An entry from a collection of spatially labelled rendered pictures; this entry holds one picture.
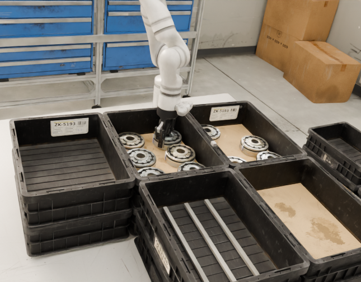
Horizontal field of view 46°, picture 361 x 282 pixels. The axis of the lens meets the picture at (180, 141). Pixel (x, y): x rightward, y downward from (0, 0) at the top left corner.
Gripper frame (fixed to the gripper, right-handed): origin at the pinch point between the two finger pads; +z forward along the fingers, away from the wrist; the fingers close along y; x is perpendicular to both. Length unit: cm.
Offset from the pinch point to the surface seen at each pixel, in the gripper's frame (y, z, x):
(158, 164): 11.0, 2.4, 3.4
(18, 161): 45, -7, -25
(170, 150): 5.3, -0.8, 4.8
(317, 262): 39, -7, 57
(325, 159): -86, 35, 59
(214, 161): 8.7, -4.5, 21.2
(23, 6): -102, 4, -146
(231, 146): -14.8, 2.3, 21.3
